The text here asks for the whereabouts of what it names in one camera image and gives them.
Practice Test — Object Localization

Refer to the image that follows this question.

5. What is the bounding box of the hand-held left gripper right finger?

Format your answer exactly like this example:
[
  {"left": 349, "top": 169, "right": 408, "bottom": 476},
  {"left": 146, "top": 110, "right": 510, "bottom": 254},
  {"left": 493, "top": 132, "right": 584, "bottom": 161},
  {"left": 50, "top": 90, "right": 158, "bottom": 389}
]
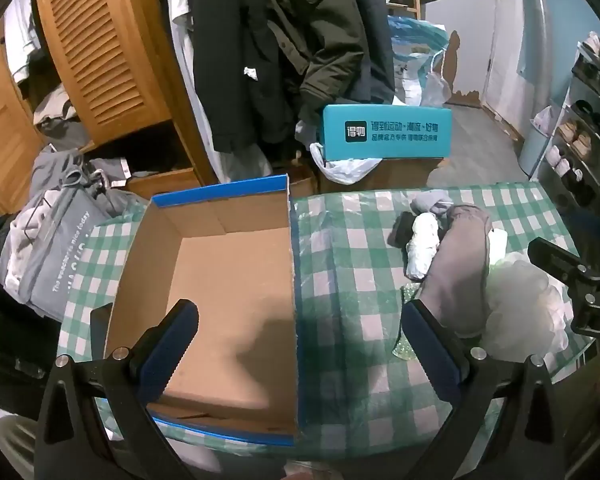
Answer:
[{"left": 401, "top": 299, "right": 568, "bottom": 480}]

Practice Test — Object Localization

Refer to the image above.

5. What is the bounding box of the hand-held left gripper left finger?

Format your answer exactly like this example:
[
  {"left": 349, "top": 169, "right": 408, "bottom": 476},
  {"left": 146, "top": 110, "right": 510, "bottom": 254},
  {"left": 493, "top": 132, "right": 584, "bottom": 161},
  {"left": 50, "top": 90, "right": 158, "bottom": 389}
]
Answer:
[{"left": 35, "top": 299, "right": 201, "bottom": 480}]

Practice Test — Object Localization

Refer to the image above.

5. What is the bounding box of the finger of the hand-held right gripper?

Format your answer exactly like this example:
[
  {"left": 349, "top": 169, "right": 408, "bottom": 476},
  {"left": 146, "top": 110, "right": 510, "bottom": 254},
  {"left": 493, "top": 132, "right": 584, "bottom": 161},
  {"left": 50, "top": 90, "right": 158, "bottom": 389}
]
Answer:
[{"left": 527, "top": 237, "right": 600, "bottom": 291}]

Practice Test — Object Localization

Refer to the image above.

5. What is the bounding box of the white patterned sock pile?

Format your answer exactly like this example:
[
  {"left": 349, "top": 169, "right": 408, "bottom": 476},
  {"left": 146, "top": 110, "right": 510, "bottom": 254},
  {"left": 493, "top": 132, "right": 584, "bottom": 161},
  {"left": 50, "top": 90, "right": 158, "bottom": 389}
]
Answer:
[{"left": 480, "top": 252, "right": 573, "bottom": 361}]

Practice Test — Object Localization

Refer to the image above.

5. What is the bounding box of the grey-brown cloth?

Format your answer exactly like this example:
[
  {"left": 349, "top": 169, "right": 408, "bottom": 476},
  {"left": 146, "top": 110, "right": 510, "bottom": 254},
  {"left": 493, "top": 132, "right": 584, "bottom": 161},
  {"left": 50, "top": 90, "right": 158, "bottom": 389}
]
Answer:
[{"left": 420, "top": 205, "right": 493, "bottom": 338}]

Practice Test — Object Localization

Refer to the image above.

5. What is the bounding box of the blue-rimmed cardboard shoebox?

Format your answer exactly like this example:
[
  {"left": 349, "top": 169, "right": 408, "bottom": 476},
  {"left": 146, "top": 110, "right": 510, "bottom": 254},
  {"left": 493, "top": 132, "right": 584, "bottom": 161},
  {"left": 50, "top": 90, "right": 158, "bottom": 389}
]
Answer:
[{"left": 102, "top": 174, "right": 301, "bottom": 447}]

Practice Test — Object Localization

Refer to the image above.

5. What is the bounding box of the green checkered tablecloth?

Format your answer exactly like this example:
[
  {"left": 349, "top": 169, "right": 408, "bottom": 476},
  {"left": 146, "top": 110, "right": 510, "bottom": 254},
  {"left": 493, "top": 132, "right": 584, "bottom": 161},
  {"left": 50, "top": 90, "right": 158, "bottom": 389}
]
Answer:
[{"left": 60, "top": 180, "right": 598, "bottom": 480}]

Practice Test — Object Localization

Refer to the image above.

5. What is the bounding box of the light blue trash bin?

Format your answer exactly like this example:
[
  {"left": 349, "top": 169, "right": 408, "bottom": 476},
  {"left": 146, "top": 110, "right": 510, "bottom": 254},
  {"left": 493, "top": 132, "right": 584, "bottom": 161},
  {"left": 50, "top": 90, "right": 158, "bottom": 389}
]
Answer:
[{"left": 517, "top": 106, "right": 563, "bottom": 181}]

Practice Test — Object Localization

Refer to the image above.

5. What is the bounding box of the group of shoes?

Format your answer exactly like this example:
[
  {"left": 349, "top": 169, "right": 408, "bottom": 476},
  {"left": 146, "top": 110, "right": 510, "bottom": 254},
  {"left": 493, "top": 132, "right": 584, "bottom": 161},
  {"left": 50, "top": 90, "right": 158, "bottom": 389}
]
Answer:
[{"left": 545, "top": 32, "right": 600, "bottom": 196}]

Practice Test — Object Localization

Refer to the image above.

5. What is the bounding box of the black sock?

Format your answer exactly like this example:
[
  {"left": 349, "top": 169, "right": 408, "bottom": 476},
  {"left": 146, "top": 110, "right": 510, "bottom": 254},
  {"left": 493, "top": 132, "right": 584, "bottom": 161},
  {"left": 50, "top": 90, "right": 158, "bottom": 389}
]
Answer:
[{"left": 389, "top": 211, "right": 421, "bottom": 246}]

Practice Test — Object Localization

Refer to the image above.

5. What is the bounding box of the grey printed sweatshirt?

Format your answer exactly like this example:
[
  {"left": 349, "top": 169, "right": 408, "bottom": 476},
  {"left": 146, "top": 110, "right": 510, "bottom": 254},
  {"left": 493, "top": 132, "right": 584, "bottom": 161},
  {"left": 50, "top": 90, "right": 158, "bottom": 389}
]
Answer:
[{"left": 0, "top": 190, "right": 118, "bottom": 321}]

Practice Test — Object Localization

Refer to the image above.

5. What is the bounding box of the grey rolled sock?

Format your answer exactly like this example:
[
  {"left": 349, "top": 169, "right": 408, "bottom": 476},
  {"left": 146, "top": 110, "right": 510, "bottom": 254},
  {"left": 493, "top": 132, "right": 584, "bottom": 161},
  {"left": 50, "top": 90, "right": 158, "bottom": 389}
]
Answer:
[{"left": 411, "top": 189, "right": 453, "bottom": 216}]

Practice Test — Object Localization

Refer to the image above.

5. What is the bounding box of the metal shoe rack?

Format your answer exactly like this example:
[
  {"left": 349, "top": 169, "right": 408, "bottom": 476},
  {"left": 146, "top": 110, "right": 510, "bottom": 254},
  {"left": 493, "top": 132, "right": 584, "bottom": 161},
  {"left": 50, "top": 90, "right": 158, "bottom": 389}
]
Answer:
[{"left": 535, "top": 32, "right": 600, "bottom": 211}]

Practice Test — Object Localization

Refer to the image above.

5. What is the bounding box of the brown cardboard box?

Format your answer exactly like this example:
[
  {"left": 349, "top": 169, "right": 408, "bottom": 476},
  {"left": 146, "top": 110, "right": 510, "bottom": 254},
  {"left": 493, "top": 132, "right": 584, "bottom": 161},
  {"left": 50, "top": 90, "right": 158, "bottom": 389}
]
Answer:
[{"left": 310, "top": 155, "right": 446, "bottom": 196}]

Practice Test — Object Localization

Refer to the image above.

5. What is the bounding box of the white plastic bag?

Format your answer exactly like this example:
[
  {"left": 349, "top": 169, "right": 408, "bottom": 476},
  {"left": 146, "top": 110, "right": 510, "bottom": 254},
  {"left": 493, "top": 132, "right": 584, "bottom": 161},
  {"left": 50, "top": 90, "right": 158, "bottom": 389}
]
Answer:
[{"left": 309, "top": 142, "right": 383, "bottom": 185}]

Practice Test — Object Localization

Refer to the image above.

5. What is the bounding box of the clear plastic bag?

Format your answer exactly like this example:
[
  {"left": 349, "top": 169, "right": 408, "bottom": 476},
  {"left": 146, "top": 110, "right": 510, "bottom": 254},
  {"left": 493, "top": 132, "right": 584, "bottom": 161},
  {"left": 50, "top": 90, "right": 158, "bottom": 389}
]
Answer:
[{"left": 420, "top": 72, "right": 453, "bottom": 107}]

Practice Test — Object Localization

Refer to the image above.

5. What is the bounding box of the dark grey hoodie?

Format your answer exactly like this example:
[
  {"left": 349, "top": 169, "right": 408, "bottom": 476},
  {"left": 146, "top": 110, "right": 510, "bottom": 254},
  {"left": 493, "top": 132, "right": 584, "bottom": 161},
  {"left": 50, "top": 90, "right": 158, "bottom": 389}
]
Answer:
[{"left": 32, "top": 149, "right": 131, "bottom": 196}]

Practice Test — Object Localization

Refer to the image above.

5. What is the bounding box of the teal printed box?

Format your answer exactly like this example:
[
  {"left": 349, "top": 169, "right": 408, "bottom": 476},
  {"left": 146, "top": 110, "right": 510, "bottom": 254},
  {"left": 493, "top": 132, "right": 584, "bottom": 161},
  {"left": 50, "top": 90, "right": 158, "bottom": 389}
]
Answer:
[{"left": 317, "top": 104, "right": 453, "bottom": 161}]

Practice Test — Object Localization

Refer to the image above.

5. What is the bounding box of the wooden wardrobe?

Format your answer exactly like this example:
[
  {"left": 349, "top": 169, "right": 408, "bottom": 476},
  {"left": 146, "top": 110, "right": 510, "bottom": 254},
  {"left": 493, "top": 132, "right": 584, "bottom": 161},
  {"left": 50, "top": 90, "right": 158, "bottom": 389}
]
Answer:
[{"left": 0, "top": 0, "right": 218, "bottom": 216}]

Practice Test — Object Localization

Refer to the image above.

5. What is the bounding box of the large blue plastic bag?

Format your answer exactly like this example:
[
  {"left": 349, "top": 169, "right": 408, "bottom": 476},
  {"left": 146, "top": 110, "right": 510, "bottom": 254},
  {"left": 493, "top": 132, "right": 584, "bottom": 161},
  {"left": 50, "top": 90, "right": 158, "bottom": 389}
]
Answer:
[{"left": 387, "top": 15, "right": 461, "bottom": 106}]

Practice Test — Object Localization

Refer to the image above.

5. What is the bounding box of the black hanging coat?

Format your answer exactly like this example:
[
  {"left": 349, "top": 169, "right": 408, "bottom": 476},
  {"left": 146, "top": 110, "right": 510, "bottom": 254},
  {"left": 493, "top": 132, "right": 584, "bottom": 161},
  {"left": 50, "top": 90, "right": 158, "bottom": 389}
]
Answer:
[{"left": 192, "top": 0, "right": 301, "bottom": 153}]

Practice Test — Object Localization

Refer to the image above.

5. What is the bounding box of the dark navy hanging coat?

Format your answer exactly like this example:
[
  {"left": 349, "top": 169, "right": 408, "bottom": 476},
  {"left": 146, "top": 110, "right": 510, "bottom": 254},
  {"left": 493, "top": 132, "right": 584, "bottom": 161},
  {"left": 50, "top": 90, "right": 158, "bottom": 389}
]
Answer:
[{"left": 340, "top": 0, "right": 396, "bottom": 103}]

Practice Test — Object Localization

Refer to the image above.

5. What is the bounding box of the wooden louvered door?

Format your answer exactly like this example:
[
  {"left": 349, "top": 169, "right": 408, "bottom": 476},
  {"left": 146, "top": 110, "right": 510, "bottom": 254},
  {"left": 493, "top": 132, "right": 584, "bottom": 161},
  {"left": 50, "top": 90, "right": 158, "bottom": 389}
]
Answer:
[{"left": 32, "top": 0, "right": 181, "bottom": 143}]

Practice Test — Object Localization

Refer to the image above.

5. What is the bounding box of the white hanging shirt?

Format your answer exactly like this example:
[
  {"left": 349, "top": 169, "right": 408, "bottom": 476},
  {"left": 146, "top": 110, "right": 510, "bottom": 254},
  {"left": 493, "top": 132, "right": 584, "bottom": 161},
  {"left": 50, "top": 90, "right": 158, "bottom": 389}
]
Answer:
[{"left": 145, "top": 0, "right": 221, "bottom": 181}]

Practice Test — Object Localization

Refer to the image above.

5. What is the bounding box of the olive hanging jacket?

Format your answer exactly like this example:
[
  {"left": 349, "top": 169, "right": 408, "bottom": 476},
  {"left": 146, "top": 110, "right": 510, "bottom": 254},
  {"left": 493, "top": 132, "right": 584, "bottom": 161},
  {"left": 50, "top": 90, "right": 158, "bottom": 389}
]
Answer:
[{"left": 257, "top": 0, "right": 371, "bottom": 126}]

